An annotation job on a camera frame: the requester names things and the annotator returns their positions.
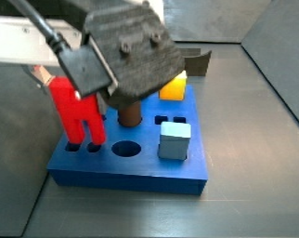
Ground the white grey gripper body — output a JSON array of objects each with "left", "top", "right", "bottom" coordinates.
[{"left": 0, "top": 0, "right": 164, "bottom": 66}]

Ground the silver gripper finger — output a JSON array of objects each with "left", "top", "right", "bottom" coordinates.
[{"left": 23, "top": 65, "right": 55, "bottom": 95}]

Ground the red square-circle peg block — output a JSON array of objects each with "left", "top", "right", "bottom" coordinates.
[{"left": 48, "top": 76, "right": 105, "bottom": 145}]

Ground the blue shape sorter board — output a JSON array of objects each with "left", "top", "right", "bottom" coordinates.
[{"left": 47, "top": 86, "right": 208, "bottom": 195}]

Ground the light blue square peg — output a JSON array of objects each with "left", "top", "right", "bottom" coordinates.
[{"left": 158, "top": 122, "right": 191, "bottom": 160}]

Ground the brown cylinder peg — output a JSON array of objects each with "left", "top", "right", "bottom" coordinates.
[{"left": 117, "top": 101, "right": 143, "bottom": 127}]

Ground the yellow arch peg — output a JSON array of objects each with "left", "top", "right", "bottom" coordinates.
[{"left": 159, "top": 72, "right": 187, "bottom": 100}]

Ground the black curved holder stand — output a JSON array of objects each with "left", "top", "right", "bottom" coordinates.
[{"left": 182, "top": 48, "right": 212, "bottom": 76}]

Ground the black cable with plug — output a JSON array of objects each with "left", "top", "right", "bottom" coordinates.
[{"left": 7, "top": 0, "right": 119, "bottom": 99}]

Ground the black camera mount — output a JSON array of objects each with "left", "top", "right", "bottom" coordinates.
[{"left": 84, "top": 0, "right": 184, "bottom": 109}]

